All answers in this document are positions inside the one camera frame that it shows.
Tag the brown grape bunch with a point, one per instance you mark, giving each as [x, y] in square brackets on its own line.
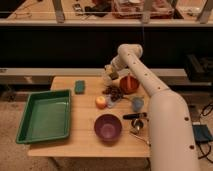
[114, 92]

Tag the orange bowl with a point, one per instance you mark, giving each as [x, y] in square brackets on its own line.
[129, 84]

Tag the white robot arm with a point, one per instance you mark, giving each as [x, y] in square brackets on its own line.
[171, 135]

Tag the wooden table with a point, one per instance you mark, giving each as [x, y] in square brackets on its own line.
[83, 141]

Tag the clear plastic bag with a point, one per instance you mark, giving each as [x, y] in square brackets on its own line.
[110, 103]

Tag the small metal cup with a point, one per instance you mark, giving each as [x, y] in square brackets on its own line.
[137, 124]

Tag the teal sponge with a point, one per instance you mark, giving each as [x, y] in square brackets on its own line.
[79, 87]

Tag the orange apple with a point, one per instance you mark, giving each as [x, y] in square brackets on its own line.
[100, 102]

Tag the green plastic tray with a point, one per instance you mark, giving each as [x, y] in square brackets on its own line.
[46, 117]

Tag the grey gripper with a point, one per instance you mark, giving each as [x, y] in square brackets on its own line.
[111, 72]

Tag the white cup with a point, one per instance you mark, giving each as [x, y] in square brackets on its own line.
[107, 81]

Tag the purple bowl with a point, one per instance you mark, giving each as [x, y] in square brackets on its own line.
[108, 127]

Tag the blue plastic cup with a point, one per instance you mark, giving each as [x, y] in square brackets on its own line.
[137, 103]

